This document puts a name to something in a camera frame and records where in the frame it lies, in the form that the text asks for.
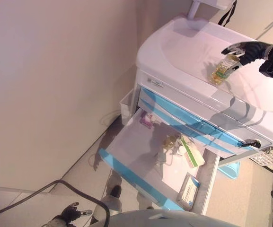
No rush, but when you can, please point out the blue white medicine box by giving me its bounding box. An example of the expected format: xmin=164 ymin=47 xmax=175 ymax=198
xmin=176 ymin=174 xmax=202 ymax=210

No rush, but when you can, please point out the white pill bottle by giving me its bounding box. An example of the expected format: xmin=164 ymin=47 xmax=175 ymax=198
xmin=175 ymin=145 xmax=187 ymax=157

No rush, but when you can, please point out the blue white cart drawer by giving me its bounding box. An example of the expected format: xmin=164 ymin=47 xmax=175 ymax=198
xmin=98 ymin=107 xmax=221 ymax=214
xmin=140 ymin=86 xmax=256 ymax=152
xmin=137 ymin=98 xmax=245 ymax=156

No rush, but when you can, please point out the white medical cart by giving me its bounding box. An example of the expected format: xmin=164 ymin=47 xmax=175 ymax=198
xmin=119 ymin=15 xmax=273 ymax=213

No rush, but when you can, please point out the robot right leg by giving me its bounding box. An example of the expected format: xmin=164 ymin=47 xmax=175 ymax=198
xmin=136 ymin=192 xmax=155 ymax=210

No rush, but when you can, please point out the purple medicine box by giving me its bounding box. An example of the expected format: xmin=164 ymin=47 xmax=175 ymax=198
xmin=139 ymin=112 xmax=158 ymax=129

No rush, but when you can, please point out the long green white medicine box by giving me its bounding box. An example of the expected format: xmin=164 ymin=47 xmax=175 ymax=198
xmin=180 ymin=136 xmax=206 ymax=169

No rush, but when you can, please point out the blue waste bin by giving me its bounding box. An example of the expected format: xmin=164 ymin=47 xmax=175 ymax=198
xmin=219 ymin=160 xmax=241 ymax=182

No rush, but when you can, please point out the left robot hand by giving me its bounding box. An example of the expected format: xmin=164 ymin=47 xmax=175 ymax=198
xmin=60 ymin=201 xmax=93 ymax=224

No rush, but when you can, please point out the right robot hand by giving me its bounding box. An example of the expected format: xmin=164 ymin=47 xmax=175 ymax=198
xmin=221 ymin=40 xmax=273 ymax=72

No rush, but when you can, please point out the white perforated basket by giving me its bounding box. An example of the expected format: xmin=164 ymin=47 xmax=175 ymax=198
xmin=249 ymin=146 xmax=273 ymax=170

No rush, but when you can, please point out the grey robot torso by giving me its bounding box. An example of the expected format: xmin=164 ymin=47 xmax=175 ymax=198
xmin=107 ymin=209 xmax=222 ymax=227

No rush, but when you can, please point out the hanging black strap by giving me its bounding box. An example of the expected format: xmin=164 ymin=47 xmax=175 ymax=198
xmin=218 ymin=0 xmax=238 ymax=27

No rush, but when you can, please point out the small cube medicine box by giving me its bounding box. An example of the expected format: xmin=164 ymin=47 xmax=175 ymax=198
xmin=155 ymin=151 xmax=173 ymax=167

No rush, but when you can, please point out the yellow pill bottle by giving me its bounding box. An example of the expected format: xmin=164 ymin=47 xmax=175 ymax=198
xmin=208 ymin=54 xmax=240 ymax=86
xmin=162 ymin=136 xmax=178 ymax=152

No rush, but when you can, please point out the thick black cable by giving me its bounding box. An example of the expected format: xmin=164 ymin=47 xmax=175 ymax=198
xmin=0 ymin=179 xmax=111 ymax=227

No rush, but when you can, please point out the white tray with black straps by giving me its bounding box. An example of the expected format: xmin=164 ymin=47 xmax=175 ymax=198
xmin=188 ymin=0 xmax=238 ymax=21

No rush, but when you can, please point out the black cart key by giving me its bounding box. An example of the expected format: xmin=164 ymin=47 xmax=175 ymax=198
xmin=242 ymin=139 xmax=262 ymax=149

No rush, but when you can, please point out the white side bin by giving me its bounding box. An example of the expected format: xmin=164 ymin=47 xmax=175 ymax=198
xmin=119 ymin=91 xmax=135 ymax=122

